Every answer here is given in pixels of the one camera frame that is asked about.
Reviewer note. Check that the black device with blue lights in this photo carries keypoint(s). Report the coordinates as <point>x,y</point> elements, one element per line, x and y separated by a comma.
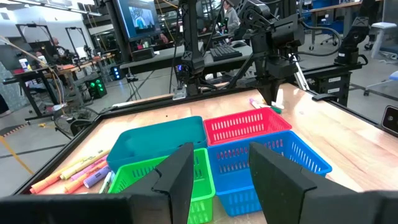
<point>116,73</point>

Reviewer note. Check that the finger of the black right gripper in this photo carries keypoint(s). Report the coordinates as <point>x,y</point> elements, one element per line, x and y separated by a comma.
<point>276,91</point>
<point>267,93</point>

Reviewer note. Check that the computer tower with green lights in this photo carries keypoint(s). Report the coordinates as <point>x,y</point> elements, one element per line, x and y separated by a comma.
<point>97,88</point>

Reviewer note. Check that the teal plastic bin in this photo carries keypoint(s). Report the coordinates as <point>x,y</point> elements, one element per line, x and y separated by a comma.
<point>155,140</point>

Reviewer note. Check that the grey desk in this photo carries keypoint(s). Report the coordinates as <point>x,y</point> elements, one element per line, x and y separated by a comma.
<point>136,64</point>

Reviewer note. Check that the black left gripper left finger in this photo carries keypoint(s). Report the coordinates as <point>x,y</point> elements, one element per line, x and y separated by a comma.
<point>93,208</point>

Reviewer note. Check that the black labelled mount box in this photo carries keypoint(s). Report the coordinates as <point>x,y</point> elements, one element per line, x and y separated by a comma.
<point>329,84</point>

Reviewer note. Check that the black rig frame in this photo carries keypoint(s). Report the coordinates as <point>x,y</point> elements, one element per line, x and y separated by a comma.
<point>74,28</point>
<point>31,25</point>

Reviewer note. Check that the orange highlighter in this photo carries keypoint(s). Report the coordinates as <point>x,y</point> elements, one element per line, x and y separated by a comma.
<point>46,183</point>
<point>77,183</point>

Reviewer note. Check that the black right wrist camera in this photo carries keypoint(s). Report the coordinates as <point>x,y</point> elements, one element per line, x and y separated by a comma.
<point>287,31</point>

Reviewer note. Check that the black equipment box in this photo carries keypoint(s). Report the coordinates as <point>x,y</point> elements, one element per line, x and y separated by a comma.
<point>143,54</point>

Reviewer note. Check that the red slotted plastic basket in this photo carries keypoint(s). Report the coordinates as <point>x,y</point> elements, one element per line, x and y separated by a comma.
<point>248,133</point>

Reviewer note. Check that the purple highlighter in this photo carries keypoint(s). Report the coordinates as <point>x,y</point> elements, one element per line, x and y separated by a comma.
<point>96,177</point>

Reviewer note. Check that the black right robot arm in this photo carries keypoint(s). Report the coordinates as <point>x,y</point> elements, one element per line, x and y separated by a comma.
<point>190,31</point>

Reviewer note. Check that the small black camera box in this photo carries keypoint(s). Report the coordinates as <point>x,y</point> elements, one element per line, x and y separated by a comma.
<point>390,119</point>

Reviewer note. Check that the silver aluminium extrusion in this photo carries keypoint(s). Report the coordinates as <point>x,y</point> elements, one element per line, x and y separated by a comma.
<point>300,77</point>

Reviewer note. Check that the wooden workbench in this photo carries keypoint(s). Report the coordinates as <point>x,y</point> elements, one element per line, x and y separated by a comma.
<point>81,65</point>

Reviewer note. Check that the purple cap white marker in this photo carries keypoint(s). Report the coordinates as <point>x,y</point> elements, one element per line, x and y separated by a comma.
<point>255,103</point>

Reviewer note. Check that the pink highlighter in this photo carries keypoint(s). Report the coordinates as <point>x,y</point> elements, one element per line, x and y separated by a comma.
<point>88,169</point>

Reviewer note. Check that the white barrel marker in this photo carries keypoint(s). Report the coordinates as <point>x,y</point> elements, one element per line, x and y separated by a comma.
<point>279,98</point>

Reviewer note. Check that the yellow highlighter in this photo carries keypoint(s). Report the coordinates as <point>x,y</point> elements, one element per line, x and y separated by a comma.
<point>84,165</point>

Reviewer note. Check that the white stool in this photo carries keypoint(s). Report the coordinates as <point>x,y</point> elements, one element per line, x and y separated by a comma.
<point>384,26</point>

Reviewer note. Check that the light blue stool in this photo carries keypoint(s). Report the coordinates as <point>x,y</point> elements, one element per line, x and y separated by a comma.
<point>395,75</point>

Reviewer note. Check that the blue slotted plastic basket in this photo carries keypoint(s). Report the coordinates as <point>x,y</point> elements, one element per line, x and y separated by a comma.
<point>236,180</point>

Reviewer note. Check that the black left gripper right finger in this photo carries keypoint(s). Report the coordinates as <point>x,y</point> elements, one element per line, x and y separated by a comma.
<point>311,205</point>

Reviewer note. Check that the green thin marker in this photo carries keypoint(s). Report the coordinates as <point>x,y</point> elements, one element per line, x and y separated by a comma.
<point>276,110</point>

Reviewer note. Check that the wooden table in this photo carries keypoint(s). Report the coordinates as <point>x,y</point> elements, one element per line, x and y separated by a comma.
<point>335,6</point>

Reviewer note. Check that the green slotted plastic basket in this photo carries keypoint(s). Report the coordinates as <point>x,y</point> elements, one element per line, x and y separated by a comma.
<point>136,174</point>

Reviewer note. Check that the black computer monitor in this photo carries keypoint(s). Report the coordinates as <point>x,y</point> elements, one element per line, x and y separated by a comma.
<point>140,18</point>

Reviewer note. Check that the black keyboard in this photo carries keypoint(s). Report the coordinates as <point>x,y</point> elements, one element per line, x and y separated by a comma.
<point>225,53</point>

